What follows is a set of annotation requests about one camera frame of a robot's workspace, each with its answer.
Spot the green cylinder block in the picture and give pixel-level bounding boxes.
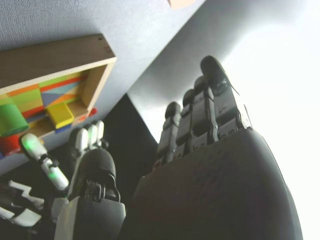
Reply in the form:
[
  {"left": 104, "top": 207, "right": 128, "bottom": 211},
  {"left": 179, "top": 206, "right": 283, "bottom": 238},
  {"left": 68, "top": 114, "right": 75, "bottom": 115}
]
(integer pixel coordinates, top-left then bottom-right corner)
[{"left": 0, "top": 103, "right": 30, "bottom": 138}]

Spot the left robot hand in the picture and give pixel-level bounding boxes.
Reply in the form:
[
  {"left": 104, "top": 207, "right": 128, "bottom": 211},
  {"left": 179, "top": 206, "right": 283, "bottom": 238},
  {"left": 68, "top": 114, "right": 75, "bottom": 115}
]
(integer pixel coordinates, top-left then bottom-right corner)
[{"left": 53, "top": 55, "right": 305, "bottom": 240}]

